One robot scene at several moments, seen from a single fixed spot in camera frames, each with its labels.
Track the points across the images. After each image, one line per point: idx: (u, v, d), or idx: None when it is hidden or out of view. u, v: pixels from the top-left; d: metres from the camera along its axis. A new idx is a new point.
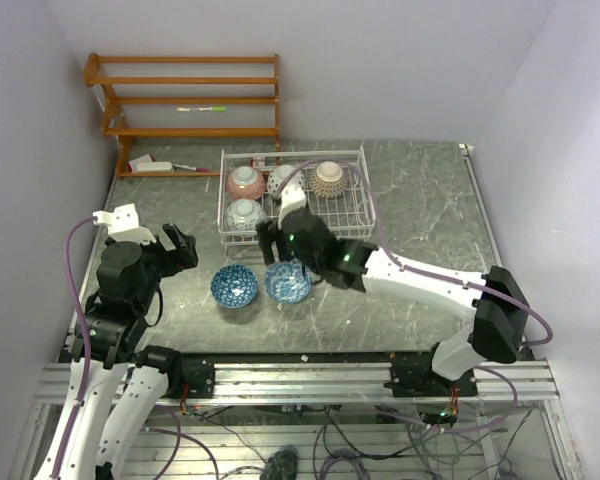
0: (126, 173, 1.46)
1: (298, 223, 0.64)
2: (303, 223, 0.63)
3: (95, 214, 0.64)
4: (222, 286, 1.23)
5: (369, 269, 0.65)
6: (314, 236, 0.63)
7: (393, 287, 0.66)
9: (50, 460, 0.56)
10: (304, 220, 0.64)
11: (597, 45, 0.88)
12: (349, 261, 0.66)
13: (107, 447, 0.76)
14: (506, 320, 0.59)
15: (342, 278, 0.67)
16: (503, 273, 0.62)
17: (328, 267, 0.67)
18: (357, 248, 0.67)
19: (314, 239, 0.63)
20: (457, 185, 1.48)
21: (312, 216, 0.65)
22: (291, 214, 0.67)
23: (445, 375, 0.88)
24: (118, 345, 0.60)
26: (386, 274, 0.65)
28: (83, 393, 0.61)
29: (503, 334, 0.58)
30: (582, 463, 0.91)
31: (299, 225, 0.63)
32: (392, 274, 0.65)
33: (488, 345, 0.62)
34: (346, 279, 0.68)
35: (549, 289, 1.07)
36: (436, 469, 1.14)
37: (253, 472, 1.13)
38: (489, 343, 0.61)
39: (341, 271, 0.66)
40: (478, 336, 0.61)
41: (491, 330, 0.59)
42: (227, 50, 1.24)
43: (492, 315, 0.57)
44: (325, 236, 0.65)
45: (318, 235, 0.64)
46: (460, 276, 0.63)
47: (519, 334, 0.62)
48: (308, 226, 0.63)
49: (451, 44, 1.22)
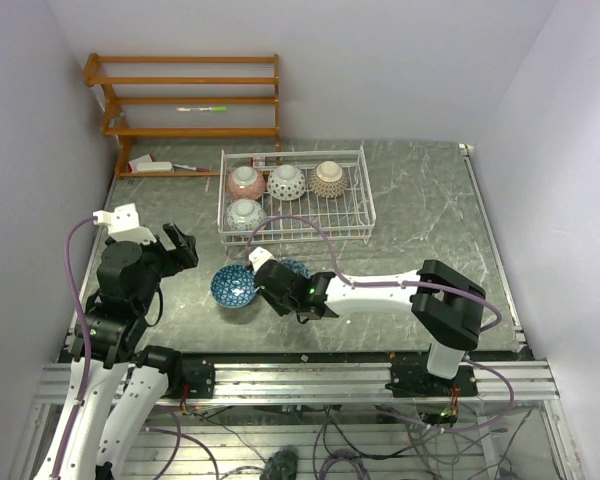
0: (126, 173, 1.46)
1: (263, 273, 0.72)
2: (267, 273, 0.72)
3: (95, 214, 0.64)
4: (222, 286, 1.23)
5: (329, 294, 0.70)
6: (276, 282, 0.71)
7: (354, 303, 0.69)
9: (50, 459, 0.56)
10: (266, 269, 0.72)
11: (598, 46, 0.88)
12: (315, 295, 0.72)
13: (107, 447, 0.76)
14: (447, 308, 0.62)
15: (316, 310, 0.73)
16: (435, 264, 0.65)
17: (302, 304, 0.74)
18: (322, 280, 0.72)
19: (279, 283, 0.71)
20: (457, 185, 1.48)
21: (275, 264, 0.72)
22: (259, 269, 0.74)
23: (441, 374, 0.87)
24: (118, 345, 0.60)
26: (341, 294, 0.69)
28: (83, 393, 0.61)
29: (443, 321, 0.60)
30: (583, 463, 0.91)
31: (263, 274, 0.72)
32: (346, 292, 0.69)
33: (445, 335, 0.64)
34: (320, 311, 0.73)
35: (550, 289, 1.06)
36: (435, 469, 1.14)
37: (253, 472, 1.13)
38: (442, 333, 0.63)
39: (311, 304, 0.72)
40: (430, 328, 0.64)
41: (433, 320, 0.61)
42: (227, 50, 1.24)
43: (427, 306, 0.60)
44: (289, 278, 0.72)
45: (281, 279, 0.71)
46: (398, 278, 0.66)
47: (470, 318, 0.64)
48: (270, 274, 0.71)
49: (451, 44, 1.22)
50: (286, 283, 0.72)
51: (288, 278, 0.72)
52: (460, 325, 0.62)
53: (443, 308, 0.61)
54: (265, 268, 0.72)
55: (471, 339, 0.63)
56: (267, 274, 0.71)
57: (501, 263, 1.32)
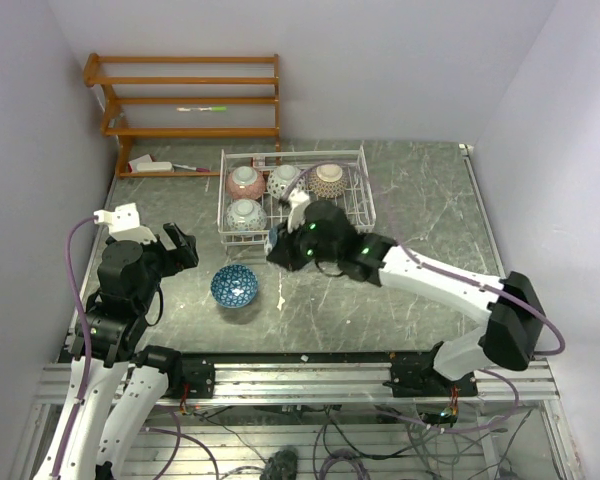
0: (126, 173, 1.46)
1: (319, 213, 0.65)
2: (323, 213, 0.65)
3: (95, 214, 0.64)
4: (222, 286, 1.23)
5: (386, 264, 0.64)
6: (333, 226, 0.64)
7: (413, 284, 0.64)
9: (50, 459, 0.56)
10: (324, 211, 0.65)
11: (598, 46, 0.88)
12: (366, 252, 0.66)
13: (106, 447, 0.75)
14: (519, 326, 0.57)
15: (361, 271, 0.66)
16: (522, 280, 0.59)
17: (346, 261, 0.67)
18: (376, 241, 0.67)
19: (333, 228, 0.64)
20: (457, 185, 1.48)
21: (333, 207, 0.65)
22: (307, 210, 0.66)
23: (445, 374, 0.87)
24: (118, 344, 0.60)
26: (403, 270, 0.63)
28: (83, 392, 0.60)
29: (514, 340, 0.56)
30: (583, 463, 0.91)
31: (318, 215, 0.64)
32: (409, 270, 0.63)
33: (498, 350, 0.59)
34: (364, 273, 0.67)
35: (550, 289, 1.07)
36: (436, 469, 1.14)
37: (253, 472, 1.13)
38: (499, 348, 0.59)
39: (358, 263, 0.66)
40: (488, 340, 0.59)
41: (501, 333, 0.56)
42: (227, 50, 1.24)
43: (506, 319, 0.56)
44: (344, 227, 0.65)
45: (337, 225, 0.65)
46: (477, 279, 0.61)
47: (530, 345, 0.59)
48: (326, 216, 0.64)
49: (452, 44, 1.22)
50: (340, 231, 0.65)
51: (343, 226, 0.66)
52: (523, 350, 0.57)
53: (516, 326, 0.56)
54: (322, 208, 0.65)
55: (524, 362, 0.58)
56: (324, 215, 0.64)
57: (501, 263, 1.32)
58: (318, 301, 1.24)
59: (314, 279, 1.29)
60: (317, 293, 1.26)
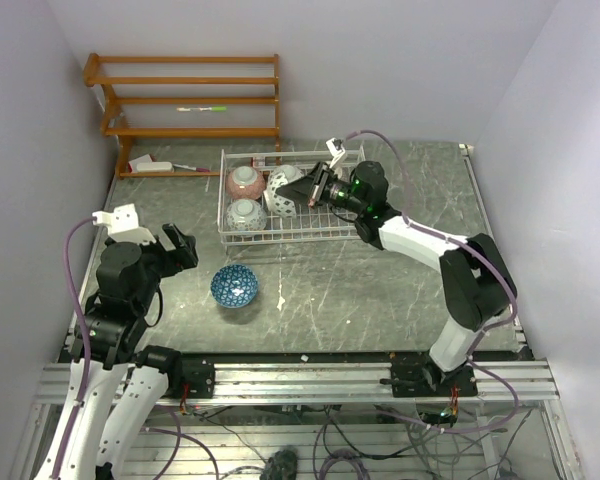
0: (126, 173, 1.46)
1: (369, 175, 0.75)
2: (374, 177, 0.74)
3: (94, 214, 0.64)
4: (222, 286, 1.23)
5: (385, 225, 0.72)
6: (376, 191, 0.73)
7: (400, 242, 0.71)
9: (50, 460, 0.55)
10: (374, 176, 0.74)
11: (599, 46, 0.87)
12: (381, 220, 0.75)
13: (107, 447, 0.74)
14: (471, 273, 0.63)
15: (367, 233, 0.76)
16: (485, 242, 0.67)
17: (361, 219, 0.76)
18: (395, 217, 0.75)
19: (373, 191, 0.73)
20: (457, 185, 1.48)
21: (382, 178, 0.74)
22: (359, 171, 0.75)
23: (438, 363, 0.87)
24: (118, 345, 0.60)
26: (393, 229, 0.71)
28: (82, 393, 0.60)
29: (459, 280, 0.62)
30: (583, 463, 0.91)
31: (368, 178, 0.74)
32: (399, 229, 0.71)
33: (457, 301, 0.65)
34: (369, 237, 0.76)
35: (550, 288, 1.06)
36: (435, 469, 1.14)
37: (253, 472, 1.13)
38: (454, 299, 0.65)
39: (369, 226, 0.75)
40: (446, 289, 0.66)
41: (452, 278, 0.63)
42: (227, 50, 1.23)
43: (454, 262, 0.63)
44: (381, 199, 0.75)
45: (378, 192, 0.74)
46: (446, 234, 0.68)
47: (486, 301, 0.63)
48: (374, 180, 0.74)
49: (452, 43, 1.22)
50: (376, 196, 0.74)
51: (380, 196, 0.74)
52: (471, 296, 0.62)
53: (467, 272, 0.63)
54: (375, 173, 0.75)
55: (475, 314, 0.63)
56: (375, 178, 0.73)
57: None
58: (318, 301, 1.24)
59: (315, 279, 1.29)
60: (317, 293, 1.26)
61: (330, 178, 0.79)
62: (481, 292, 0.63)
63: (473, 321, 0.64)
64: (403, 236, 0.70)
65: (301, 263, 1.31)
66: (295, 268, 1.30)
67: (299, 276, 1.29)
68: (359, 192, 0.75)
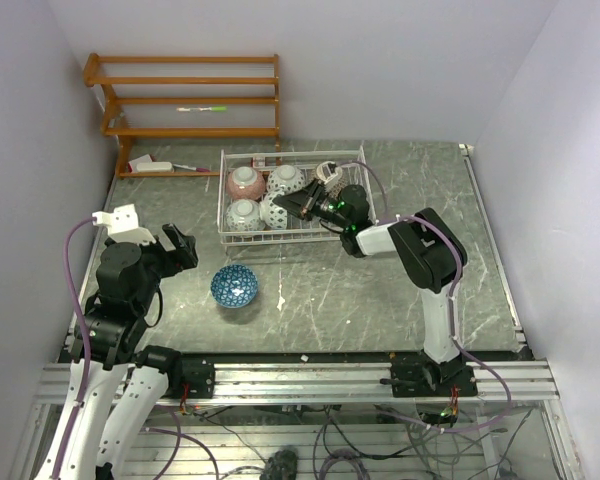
0: (126, 173, 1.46)
1: (354, 196, 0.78)
2: (358, 197, 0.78)
3: (94, 214, 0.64)
4: (222, 286, 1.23)
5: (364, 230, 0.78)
6: (359, 213, 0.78)
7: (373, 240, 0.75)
9: (50, 460, 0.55)
10: (359, 197, 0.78)
11: (599, 46, 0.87)
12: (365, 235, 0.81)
13: (107, 447, 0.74)
14: (416, 238, 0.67)
15: (351, 246, 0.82)
16: (430, 214, 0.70)
17: (346, 233, 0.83)
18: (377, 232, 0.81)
19: (357, 212, 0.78)
20: (457, 185, 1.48)
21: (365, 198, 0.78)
22: (346, 192, 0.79)
23: (430, 355, 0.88)
24: (118, 346, 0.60)
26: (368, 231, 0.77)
28: (83, 393, 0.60)
29: (407, 244, 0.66)
30: (583, 463, 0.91)
31: (352, 200, 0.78)
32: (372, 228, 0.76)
33: (411, 268, 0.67)
34: (353, 250, 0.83)
35: (550, 288, 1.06)
36: (436, 469, 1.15)
37: (253, 472, 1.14)
38: (408, 266, 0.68)
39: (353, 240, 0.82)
40: (401, 259, 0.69)
41: (401, 244, 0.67)
42: (227, 50, 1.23)
43: (400, 229, 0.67)
44: (364, 217, 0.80)
45: (361, 212, 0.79)
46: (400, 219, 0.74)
47: (438, 261, 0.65)
48: (358, 202, 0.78)
49: (452, 43, 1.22)
50: (359, 215, 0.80)
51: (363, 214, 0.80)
52: (419, 255, 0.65)
53: (412, 236, 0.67)
54: (359, 194, 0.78)
55: (425, 271, 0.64)
56: (359, 200, 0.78)
57: (501, 263, 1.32)
58: (318, 301, 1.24)
59: (315, 279, 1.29)
60: (317, 293, 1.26)
61: (319, 194, 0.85)
62: (426, 252, 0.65)
63: (427, 279, 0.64)
64: (373, 230, 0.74)
65: (301, 263, 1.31)
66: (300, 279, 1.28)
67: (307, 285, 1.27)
68: (344, 211, 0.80)
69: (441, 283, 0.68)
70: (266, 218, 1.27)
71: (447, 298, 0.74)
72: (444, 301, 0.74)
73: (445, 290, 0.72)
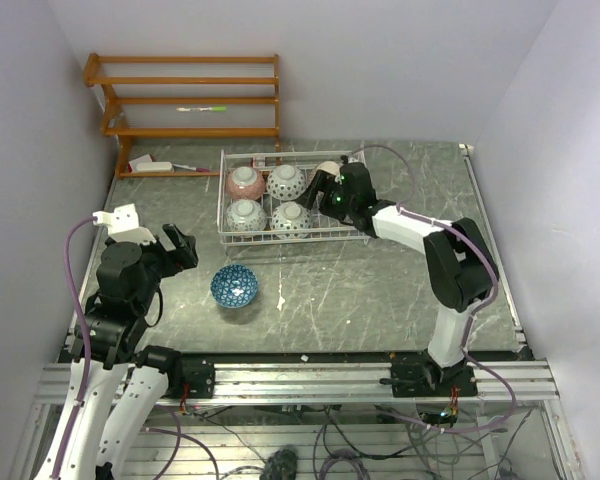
0: (126, 173, 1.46)
1: (352, 168, 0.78)
2: (356, 167, 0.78)
3: (95, 214, 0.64)
4: (222, 286, 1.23)
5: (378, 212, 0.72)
6: (357, 178, 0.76)
7: (391, 230, 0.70)
9: (50, 460, 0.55)
10: (357, 166, 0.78)
11: (599, 46, 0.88)
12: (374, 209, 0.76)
13: (107, 447, 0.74)
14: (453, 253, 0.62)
15: (363, 223, 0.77)
16: (469, 224, 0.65)
17: (356, 212, 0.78)
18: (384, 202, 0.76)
19: (357, 181, 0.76)
20: (456, 185, 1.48)
21: (364, 168, 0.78)
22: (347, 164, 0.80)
23: (434, 357, 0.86)
24: (118, 345, 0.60)
26: (385, 216, 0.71)
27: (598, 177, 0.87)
28: (83, 393, 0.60)
29: (442, 261, 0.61)
30: (583, 463, 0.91)
31: (350, 169, 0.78)
32: (391, 216, 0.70)
33: (439, 281, 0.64)
34: (365, 226, 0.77)
35: (550, 289, 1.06)
36: (436, 469, 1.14)
37: (253, 472, 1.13)
38: (438, 280, 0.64)
39: (363, 215, 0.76)
40: (431, 270, 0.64)
41: (434, 259, 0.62)
42: (227, 49, 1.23)
43: (437, 242, 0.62)
44: (366, 186, 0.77)
45: (361, 181, 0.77)
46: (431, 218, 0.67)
47: (469, 281, 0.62)
48: (356, 170, 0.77)
49: (451, 44, 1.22)
50: (360, 185, 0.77)
51: (365, 185, 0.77)
52: (452, 275, 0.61)
53: (450, 252, 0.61)
54: (357, 164, 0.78)
55: (456, 292, 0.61)
56: (356, 167, 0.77)
57: (501, 262, 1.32)
58: (318, 301, 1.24)
59: (315, 279, 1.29)
60: (317, 293, 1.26)
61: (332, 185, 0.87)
62: (462, 271, 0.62)
63: (455, 298, 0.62)
64: (394, 222, 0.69)
65: (301, 263, 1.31)
66: (300, 282, 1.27)
67: (307, 285, 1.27)
68: (347, 184, 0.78)
69: (469, 301, 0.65)
70: (272, 221, 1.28)
71: (468, 316, 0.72)
72: (464, 318, 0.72)
73: (468, 309, 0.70)
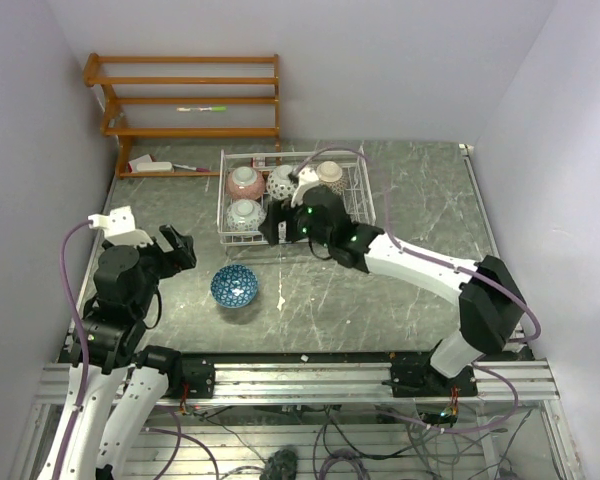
0: (126, 173, 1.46)
1: (320, 197, 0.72)
2: (324, 196, 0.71)
3: (91, 218, 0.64)
4: (222, 286, 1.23)
5: (371, 249, 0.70)
6: (331, 208, 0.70)
7: (394, 268, 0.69)
9: (50, 464, 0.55)
10: (324, 195, 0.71)
11: (598, 46, 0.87)
12: (357, 240, 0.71)
13: (107, 449, 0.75)
14: (491, 306, 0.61)
15: (349, 258, 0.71)
16: (495, 261, 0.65)
17: (337, 245, 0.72)
18: (365, 230, 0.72)
19: (329, 211, 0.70)
20: (456, 185, 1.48)
21: (332, 194, 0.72)
22: (312, 191, 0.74)
23: (441, 370, 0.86)
24: (116, 349, 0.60)
26: (386, 255, 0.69)
27: (598, 177, 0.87)
28: (82, 397, 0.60)
29: (486, 318, 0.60)
30: (583, 463, 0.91)
31: (318, 200, 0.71)
32: (391, 254, 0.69)
33: (476, 332, 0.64)
34: (352, 260, 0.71)
35: (550, 289, 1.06)
36: (436, 469, 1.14)
37: (253, 472, 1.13)
38: (474, 332, 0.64)
39: (348, 248, 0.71)
40: (466, 323, 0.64)
41: (474, 316, 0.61)
42: (227, 49, 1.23)
43: (475, 298, 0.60)
44: (340, 214, 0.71)
45: (335, 210, 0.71)
46: (453, 262, 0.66)
47: (507, 325, 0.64)
48: (326, 200, 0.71)
49: (451, 44, 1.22)
50: (335, 215, 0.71)
51: (338, 213, 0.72)
52: (495, 328, 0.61)
53: (489, 306, 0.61)
54: (323, 193, 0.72)
55: (499, 342, 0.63)
56: (325, 197, 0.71)
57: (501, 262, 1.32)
58: (318, 301, 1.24)
59: (315, 279, 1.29)
60: (317, 293, 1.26)
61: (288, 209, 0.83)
62: (502, 321, 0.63)
63: (497, 346, 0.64)
64: (401, 265, 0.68)
65: (301, 263, 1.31)
66: (300, 282, 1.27)
67: (307, 285, 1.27)
68: (319, 216, 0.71)
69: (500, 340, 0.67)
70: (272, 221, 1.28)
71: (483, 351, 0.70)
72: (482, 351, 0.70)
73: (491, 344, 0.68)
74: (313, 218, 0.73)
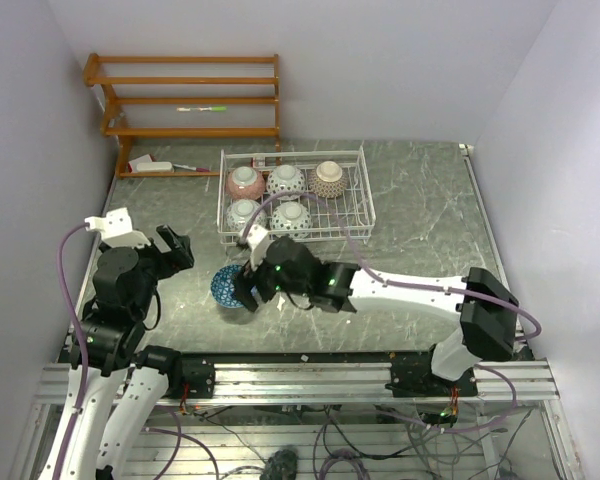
0: (126, 173, 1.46)
1: (283, 251, 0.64)
2: (290, 250, 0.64)
3: (87, 220, 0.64)
4: (222, 286, 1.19)
5: (354, 290, 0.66)
6: (302, 263, 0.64)
7: (383, 301, 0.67)
9: (50, 466, 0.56)
10: (289, 248, 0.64)
11: (598, 47, 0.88)
12: (335, 286, 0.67)
13: (107, 450, 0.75)
14: (491, 319, 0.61)
15: (334, 303, 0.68)
16: (482, 273, 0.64)
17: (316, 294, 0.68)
18: (341, 270, 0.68)
19: (300, 265, 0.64)
20: (456, 185, 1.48)
21: (294, 243, 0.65)
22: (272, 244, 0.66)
23: (443, 375, 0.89)
24: (116, 351, 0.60)
26: (370, 292, 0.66)
27: (598, 177, 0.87)
28: (81, 400, 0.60)
29: (490, 333, 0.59)
30: (582, 463, 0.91)
31: (284, 256, 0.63)
32: (376, 290, 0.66)
33: (481, 346, 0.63)
34: (335, 303, 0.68)
35: (550, 289, 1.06)
36: (436, 469, 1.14)
37: (253, 472, 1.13)
38: (481, 347, 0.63)
39: (329, 295, 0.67)
40: (470, 340, 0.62)
41: (479, 334, 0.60)
42: (227, 50, 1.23)
43: (477, 317, 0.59)
44: (310, 262, 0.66)
45: (304, 261, 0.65)
46: (441, 284, 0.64)
47: (508, 331, 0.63)
48: (293, 253, 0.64)
49: (451, 44, 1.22)
50: (306, 267, 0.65)
51: (307, 262, 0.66)
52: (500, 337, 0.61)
53: (490, 320, 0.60)
54: (285, 246, 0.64)
55: (507, 351, 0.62)
56: (292, 251, 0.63)
57: (501, 262, 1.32)
58: None
59: None
60: None
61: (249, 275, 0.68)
62: (504, 329, 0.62)
63: (505, 355, 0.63)
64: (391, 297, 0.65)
65: None
66: None
67: None
68: (291, 273, 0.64)
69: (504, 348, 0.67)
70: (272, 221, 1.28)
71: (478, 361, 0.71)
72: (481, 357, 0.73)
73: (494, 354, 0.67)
74: (282, 276, 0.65)
